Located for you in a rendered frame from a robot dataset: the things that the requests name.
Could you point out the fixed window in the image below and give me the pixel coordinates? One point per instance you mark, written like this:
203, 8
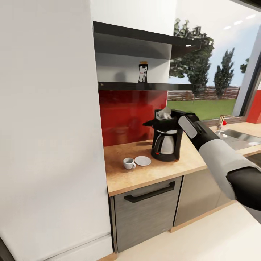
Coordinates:
226, 70

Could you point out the paper coffee filter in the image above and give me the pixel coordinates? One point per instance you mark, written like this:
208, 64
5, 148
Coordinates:
165, 110

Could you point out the coffee cup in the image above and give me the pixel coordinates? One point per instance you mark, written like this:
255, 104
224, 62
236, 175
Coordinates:
129, 163

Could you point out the drop in sink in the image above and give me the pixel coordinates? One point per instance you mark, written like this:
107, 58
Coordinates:
237, 140

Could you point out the saucer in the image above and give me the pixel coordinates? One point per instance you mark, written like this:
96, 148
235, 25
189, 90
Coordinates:
142, 160

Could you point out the bottle of coffee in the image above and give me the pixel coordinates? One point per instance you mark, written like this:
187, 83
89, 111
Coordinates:
143, 68

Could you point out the coffee maker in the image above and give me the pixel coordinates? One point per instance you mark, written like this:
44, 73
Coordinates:
166, 145

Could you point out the countertop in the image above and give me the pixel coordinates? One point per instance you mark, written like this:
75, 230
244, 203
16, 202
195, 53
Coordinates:
120, 180

